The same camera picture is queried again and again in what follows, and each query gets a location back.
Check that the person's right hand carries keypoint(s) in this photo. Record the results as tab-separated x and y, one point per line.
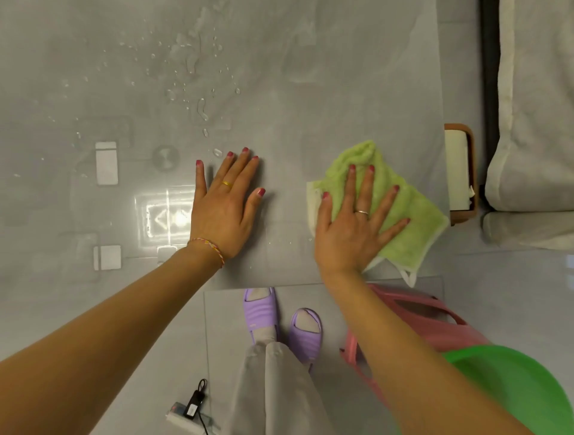
347	233

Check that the person's left hand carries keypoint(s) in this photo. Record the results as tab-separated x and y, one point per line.
222	215

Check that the person's right little finger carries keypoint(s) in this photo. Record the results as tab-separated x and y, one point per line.
394	228

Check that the person's right middle finger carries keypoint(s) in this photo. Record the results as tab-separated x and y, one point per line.
365	190

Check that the person's left middle finger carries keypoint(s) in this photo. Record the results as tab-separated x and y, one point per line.
237	168

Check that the person's right thumb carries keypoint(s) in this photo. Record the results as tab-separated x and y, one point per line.
326	210

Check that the person's left little finger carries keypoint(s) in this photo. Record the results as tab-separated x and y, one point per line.
254	204

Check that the person's left thumb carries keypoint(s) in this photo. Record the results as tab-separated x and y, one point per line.
200	181

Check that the green cleaning cloth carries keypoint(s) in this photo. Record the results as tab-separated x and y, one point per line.
421	224

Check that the person's right forearm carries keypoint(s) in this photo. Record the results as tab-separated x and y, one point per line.
412	358

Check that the person's left forearm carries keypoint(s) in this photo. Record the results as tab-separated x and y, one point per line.
98	331

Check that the white paper tissue roll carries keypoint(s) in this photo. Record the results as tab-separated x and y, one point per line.
456	170

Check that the brown tissue box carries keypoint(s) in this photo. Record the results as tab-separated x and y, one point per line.
471	179

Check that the pink plastic stool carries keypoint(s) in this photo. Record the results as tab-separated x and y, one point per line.
417	322

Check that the purple slipper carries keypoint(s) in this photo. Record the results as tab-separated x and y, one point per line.
260	313
306	334

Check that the white bed cover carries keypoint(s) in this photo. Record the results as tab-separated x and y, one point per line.
533	125

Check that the grey trousers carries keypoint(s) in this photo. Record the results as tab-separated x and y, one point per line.
278	390

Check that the green plastic basin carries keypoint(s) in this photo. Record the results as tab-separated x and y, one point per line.
506	390

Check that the black power adapter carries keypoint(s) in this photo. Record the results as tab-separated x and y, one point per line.
196	401

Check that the white power strip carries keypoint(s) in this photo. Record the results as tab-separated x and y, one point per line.
184	417

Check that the black bed frame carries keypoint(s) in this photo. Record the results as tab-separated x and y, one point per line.
489	89

